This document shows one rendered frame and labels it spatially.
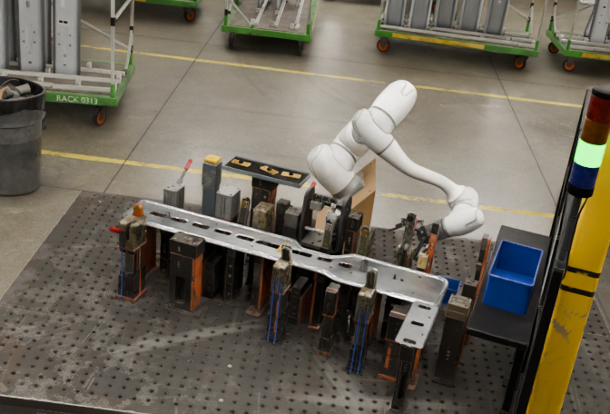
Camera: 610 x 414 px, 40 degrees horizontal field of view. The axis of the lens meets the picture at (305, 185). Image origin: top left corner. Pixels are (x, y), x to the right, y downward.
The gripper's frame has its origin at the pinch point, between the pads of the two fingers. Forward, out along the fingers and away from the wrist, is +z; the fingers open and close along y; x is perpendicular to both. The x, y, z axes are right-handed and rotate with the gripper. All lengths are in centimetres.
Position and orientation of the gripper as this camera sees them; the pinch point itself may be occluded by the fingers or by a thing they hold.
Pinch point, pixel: (396, 244)
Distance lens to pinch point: 375.3
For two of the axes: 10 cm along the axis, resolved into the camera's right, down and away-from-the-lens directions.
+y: 2.8, 9.5, -1.6
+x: 5.1, -0.1, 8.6
